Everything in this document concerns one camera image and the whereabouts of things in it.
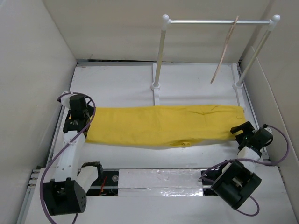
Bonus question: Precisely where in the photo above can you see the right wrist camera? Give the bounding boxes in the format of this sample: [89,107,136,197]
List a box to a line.
[263,124,273,136]

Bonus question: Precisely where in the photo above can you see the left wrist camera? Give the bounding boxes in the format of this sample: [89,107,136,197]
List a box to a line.
[57,91,75,109]

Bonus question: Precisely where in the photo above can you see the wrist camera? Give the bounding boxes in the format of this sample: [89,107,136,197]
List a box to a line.
[57,91,75,109]
[263,124,273,136]

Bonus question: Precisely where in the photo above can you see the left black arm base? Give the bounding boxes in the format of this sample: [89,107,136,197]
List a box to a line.
[87,169,119,196]

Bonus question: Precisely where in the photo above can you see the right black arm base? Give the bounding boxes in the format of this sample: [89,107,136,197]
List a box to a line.
[199,169,220,196]

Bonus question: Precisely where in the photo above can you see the white clothes rack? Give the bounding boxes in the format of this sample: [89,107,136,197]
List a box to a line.
[149,14,281,112]

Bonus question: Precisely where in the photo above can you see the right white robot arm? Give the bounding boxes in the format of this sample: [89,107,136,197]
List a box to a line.
[211,121,273,210]

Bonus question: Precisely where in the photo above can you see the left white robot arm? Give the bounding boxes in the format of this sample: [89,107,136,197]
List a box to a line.
[40,93,104,216]

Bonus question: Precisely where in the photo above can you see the yellow trousers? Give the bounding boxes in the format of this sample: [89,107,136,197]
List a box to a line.
[86,105,246,147]

